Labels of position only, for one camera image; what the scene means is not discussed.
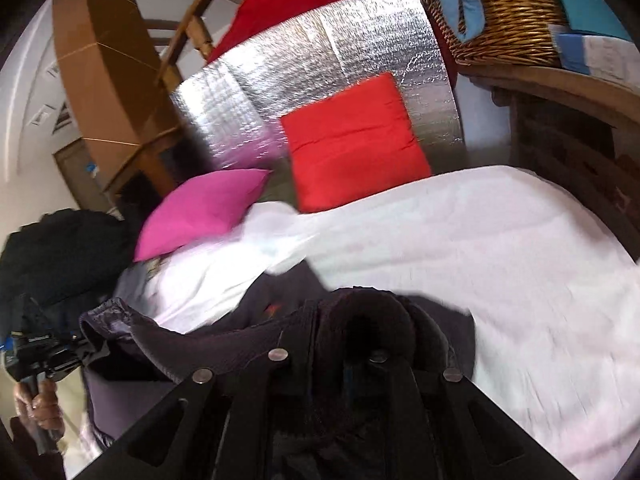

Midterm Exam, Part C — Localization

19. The black quilted jacket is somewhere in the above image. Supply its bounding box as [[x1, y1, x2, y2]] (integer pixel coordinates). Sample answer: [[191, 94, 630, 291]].
[[79, 262, 476, 450]]

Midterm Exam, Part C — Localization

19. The person's left hand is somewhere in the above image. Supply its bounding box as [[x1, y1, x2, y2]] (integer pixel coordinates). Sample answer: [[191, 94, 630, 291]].
[[14, 378, 65, 442]]

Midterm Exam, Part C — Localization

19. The black coat pile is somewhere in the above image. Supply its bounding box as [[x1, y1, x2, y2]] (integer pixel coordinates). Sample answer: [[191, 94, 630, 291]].
[[1, 209, 137, 338]]

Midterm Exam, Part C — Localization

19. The grey folded garment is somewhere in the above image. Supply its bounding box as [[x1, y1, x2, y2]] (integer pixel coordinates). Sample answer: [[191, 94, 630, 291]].
[[113, 257, 166, 302]]

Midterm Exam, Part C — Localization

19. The white embossed bed blanket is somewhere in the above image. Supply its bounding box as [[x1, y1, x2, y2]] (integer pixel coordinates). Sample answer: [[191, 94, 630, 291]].
[[146, 166, 639, 479]]

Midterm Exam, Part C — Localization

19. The pink pillow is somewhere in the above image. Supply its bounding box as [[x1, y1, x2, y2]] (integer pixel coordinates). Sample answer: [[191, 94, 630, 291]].
[[134, 169, 270, 262]]

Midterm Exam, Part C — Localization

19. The brown wooden pillar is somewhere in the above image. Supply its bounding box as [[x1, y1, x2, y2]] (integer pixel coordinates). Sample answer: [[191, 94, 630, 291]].
[[52, 0, 181, 196]]

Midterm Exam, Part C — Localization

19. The red cushion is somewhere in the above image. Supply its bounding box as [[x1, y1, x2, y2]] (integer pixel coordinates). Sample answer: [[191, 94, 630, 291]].
[[281, 73, 432, 214]]

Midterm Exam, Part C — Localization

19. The silver foil insulation board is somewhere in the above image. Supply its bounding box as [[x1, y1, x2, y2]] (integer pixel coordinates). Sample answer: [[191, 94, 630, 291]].
[[170, 0, 466, 205]]

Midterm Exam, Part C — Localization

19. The wooden side table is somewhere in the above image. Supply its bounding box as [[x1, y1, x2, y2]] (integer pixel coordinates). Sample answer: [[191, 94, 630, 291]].
[[459, 65, 639, 260]]

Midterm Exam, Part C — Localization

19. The wooden stair railing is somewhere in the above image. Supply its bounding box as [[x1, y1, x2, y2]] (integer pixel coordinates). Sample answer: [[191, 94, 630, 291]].
[[155, 0, 254, 89]]

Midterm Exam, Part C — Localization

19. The wicker basket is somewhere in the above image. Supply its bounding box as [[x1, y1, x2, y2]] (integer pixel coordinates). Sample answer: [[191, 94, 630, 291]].
[[425, 0, 567, 67]]

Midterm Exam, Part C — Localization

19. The white tissue pack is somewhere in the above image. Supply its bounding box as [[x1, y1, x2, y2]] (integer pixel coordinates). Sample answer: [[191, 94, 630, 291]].
[[553, 32, 640, 90]]

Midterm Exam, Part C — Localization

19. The teal cardboard box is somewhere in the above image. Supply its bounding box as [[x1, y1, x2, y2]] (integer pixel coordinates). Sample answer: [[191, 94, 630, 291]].
[[561, 0, 632, 41]]

